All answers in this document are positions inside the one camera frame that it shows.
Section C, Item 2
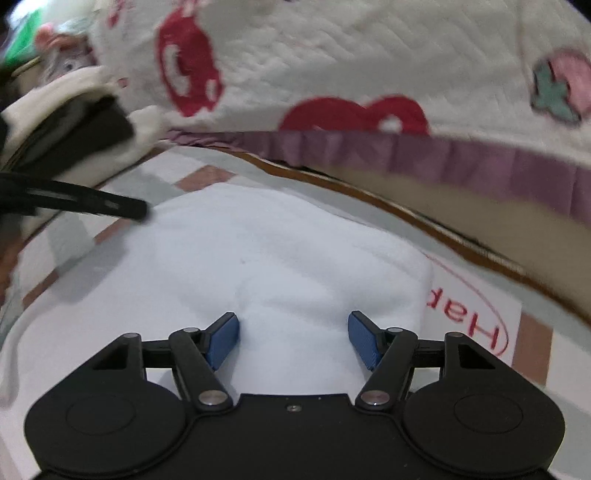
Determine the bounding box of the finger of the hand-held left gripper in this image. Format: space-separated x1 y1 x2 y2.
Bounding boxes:
0 174 148 221

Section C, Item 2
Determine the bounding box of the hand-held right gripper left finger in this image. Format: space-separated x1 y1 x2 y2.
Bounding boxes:
92 312 241 413

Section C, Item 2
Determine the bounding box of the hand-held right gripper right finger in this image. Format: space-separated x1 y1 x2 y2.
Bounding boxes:
347 311 497 411

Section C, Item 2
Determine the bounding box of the black garment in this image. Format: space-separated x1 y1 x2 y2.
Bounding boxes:
9 95 137 178

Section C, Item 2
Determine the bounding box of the grey plush rabbit toy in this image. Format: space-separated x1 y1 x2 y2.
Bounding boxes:
34 21 95 86

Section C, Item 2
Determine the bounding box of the checkered round rug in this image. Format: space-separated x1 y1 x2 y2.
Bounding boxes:
0 143 591 480

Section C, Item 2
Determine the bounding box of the green plastic bag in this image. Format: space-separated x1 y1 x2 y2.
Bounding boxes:
2 9 44 65

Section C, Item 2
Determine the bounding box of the white red bear print quilt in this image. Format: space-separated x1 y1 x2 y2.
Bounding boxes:
88 0 591 217

